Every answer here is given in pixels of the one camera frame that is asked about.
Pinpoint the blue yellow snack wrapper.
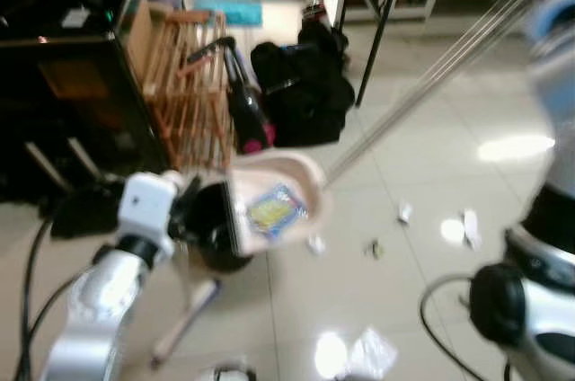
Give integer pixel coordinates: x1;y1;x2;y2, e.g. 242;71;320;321
246;184;309;237

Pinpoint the broom with pale brush head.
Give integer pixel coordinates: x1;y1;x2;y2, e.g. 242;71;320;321
150;242;223;369

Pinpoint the beige long-handled dustpan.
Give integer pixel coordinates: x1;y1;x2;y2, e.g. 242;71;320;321
225;0;545;261

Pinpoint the teal floor mat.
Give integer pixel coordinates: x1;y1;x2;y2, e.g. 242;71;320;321
192;0;264;28

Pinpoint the black round waste bin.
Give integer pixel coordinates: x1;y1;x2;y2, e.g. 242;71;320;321
184;181;258;275

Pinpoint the black handheld vacuum pink trim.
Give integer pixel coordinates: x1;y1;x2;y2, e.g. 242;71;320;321
184;35;276;155

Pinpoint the brown wooden slatted rack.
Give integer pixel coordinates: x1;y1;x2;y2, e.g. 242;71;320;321
125;0;240;172

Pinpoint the black fabric bag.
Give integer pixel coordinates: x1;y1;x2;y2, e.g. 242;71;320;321
249;17;357;149

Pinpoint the black cabinet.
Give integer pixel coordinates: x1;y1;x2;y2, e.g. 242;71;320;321
0;0;173;213

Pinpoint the small dark candy wrapper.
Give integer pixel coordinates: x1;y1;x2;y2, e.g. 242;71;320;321
363;238;388;261

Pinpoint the small white device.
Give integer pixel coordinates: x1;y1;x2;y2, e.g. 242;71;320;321
60;7;92;31

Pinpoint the clear crumpled plastic bag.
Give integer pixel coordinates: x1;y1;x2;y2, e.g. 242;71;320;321
345;326;400;381

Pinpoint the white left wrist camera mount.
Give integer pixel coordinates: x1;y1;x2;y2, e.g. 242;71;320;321
117;172;187;244

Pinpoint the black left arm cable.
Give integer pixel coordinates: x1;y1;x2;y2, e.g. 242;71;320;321
13;217;91;381

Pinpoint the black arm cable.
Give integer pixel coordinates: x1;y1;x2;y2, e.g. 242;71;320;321
13;217;91;381
420;272;513;381

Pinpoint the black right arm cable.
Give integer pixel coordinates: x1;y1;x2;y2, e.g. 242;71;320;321
420;272;513;381

